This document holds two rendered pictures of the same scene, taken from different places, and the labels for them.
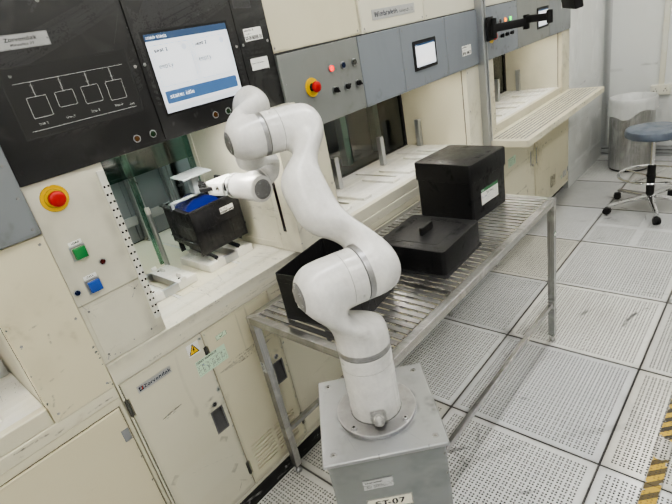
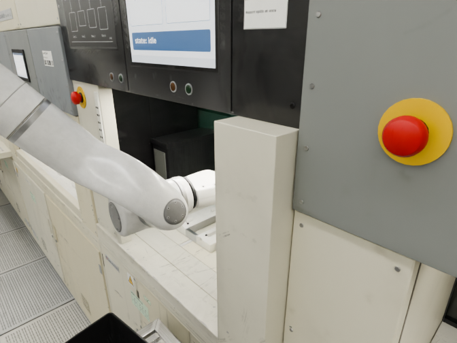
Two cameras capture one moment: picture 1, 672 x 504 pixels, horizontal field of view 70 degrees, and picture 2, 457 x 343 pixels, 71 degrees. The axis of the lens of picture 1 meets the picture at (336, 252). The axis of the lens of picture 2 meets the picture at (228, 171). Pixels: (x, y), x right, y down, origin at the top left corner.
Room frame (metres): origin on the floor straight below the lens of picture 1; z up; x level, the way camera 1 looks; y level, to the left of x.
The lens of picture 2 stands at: (1.69, -0.35, 1.51)
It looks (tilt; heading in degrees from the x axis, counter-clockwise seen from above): 22 degrees down; 91
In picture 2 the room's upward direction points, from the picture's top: straight up
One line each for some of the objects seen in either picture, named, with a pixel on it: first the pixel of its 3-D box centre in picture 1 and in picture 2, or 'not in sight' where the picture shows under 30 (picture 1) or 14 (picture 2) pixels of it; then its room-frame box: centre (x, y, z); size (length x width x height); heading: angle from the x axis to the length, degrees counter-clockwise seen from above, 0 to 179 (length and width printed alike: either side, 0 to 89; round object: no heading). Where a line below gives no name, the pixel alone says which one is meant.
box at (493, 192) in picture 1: (461, 181); not in sight; (2.05, -0.61, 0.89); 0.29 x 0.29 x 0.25; 40
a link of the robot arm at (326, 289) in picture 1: (341, 306); not in sight; (0.89, 0.01, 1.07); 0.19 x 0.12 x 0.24; 112
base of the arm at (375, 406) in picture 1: (370, 378); not in sight; (0.90, -0.02, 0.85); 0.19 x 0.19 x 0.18
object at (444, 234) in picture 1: (427, 240); not in sight; (1.65, -0.35, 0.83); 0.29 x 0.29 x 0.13; 46
